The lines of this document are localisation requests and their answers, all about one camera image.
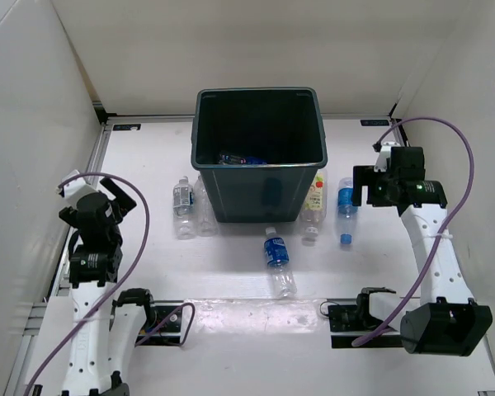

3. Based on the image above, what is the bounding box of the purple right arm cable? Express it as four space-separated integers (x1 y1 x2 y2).
351 117 477 347

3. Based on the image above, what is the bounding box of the clear bottle white blue label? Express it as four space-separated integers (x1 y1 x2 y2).
172 176 196 240

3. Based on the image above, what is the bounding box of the clear bottle apple label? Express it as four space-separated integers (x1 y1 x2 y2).
299 168 328 246

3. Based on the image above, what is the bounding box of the clear unlabelled plastic bottle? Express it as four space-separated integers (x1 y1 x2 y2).
194 175 218 237

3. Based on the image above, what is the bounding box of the dark green plastic bin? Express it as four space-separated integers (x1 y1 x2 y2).
191 87 328 223

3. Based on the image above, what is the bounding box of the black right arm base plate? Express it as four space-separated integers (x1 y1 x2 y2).
319 299 403 349

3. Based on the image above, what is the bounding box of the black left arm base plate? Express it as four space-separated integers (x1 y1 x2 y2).
144 300 188 347

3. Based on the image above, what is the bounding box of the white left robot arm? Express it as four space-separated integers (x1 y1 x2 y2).
59 172 158 395

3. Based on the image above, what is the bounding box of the clear bottle light blue label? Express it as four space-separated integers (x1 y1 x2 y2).
337 177 358 245

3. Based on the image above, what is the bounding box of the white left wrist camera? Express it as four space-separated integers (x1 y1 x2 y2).
57 177 97 207

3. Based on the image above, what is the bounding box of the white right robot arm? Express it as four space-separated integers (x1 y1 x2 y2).
352 142 493 356

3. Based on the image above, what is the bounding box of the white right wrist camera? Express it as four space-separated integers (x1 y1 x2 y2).
373 141 399 172

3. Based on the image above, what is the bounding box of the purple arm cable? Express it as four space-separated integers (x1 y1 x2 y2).
351 117 477 347
22 172 196 396

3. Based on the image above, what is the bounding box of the clear bottle dark blue label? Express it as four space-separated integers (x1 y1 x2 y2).
264 227 297 299

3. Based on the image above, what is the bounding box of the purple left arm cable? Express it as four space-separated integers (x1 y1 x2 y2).
22 172 196 396

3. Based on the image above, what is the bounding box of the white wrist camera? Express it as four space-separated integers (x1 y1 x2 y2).
57 177 97 207
373 141 399 172

